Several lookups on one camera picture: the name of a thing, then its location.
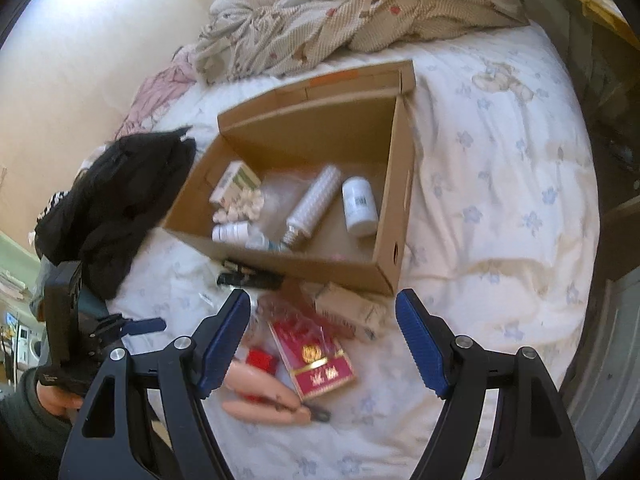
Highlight pink crumpled cloth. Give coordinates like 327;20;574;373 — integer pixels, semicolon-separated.
114;44;196;140

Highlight person's left hand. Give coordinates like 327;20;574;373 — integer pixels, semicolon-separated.
36;382;84;418

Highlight white green medicine box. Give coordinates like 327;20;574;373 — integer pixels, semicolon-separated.
209;160;262;208

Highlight red cigarette pack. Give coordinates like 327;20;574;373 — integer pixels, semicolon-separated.
268;316;357;400

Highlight pink handled pliers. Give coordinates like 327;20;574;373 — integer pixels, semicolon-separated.
221;360;331;426

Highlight beige cosmetic carton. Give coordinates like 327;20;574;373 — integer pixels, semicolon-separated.
314;283;387;342

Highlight white floral bed sheet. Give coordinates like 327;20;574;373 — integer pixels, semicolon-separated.
106;22;601;480

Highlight brown cardboard box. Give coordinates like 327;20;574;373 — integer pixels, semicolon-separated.
164;61;416;296

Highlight white corn LED bulb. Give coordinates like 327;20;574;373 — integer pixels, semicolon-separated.
281;165;343;249

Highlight beige patterned quilt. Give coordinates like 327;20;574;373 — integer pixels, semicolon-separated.
191;0;528;84

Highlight small red box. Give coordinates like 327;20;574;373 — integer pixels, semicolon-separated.
245;348;279;376

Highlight white pill bottle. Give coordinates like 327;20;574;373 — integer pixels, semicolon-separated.
342;177;378;237

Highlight black clothing pile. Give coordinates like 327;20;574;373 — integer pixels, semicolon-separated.
35;127;196;301

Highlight small white dropper bottle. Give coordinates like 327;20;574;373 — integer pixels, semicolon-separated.
212;221;252;245

